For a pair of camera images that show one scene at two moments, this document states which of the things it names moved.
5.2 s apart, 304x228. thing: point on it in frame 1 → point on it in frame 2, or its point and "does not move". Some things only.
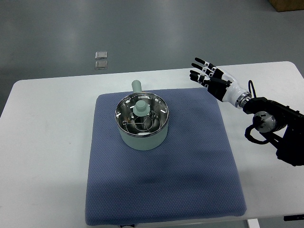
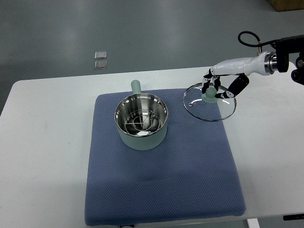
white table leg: x=253 y=223 does not move
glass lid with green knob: x=142 y=114 → x=206 y=107
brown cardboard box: x=280 y=5 does not move
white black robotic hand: x=219 y=84 → x=264 y=64
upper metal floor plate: x=101 y=55 does not move
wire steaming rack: x=149 y=123 does not move
